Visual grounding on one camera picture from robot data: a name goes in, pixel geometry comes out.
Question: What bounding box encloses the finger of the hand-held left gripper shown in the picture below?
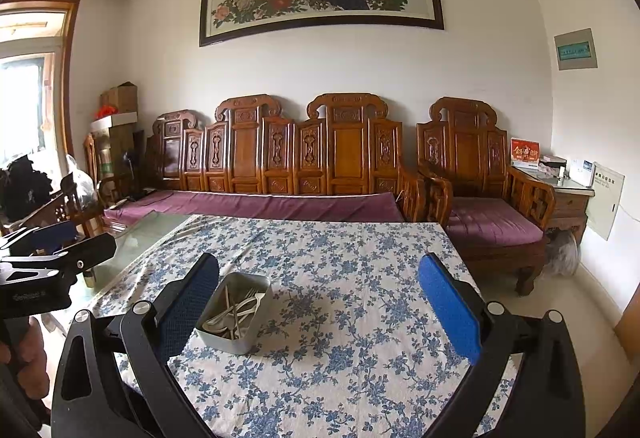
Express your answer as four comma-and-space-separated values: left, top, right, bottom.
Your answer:
0, 220, 78, 259
0, 234, 117, 275

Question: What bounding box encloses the curved-back wooden chair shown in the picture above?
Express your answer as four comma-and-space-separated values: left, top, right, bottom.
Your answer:
82, 133, 121, 209

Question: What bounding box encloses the white ceramic soup spoon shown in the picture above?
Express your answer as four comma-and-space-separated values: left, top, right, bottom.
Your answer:
200, 313, 236, 335

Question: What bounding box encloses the grey plastic bag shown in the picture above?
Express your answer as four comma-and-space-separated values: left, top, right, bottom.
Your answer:
545, 230, 581, 276

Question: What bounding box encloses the stack of boxes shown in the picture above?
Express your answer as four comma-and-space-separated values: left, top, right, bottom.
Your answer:
92, 125, 136, 189

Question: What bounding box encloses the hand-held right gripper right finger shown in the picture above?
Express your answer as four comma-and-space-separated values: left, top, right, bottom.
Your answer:
419, 254, 586, 438

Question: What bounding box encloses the carved wooden sofa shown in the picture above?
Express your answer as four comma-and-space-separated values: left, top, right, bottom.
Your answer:
145, 92, 453, 223

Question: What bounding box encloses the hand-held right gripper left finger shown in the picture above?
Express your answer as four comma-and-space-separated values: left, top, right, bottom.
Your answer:
50, 253, 220, 438

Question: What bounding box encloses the green wall sign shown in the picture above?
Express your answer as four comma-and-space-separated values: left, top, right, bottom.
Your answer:
554, 28, 598, 71

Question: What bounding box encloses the wooden door frame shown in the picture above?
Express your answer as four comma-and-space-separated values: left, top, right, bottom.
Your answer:
0, 0, 82, 169

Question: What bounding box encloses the purple sofa cushion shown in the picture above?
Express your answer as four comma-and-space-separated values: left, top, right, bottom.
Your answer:
102, 190, 406, 225

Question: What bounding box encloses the white plastic bag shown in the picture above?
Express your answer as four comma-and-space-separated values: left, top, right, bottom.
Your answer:
65, 154, 96, 206

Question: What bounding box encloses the brown cardboard box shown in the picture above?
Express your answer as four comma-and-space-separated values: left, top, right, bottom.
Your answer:
100, 82, 138, 115

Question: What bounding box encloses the small white box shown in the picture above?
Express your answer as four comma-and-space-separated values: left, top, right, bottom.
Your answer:
570, 159, 595, 186

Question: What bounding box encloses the white electrical panel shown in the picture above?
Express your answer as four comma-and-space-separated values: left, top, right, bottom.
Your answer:
586, 162, 626, 241

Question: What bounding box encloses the person's left hand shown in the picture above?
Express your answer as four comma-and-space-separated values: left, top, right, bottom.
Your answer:
0, 318, 49, 401

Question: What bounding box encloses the wooden side table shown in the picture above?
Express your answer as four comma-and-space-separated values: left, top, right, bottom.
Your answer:
542, 168, 596, 243

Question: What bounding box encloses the dark lattice-back chair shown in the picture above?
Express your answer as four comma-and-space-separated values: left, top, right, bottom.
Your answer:
20, 173, 106, 239

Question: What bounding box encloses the black clothing pile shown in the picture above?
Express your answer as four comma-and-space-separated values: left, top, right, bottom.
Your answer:
0, 154, 53, 223

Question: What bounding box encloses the purple armchair cushion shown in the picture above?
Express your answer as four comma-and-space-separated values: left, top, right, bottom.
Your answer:
445, 197, 546, 249

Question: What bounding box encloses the blue floral tablecloth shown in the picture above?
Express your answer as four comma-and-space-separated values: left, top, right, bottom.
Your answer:
87, 214, 521, 438

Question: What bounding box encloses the carved wooden armchair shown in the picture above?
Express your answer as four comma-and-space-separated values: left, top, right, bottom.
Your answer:
416, 96, 557, 296

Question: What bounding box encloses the grey metal rectangular container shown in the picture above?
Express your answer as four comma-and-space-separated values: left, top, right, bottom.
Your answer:
194, 272, 272, 355

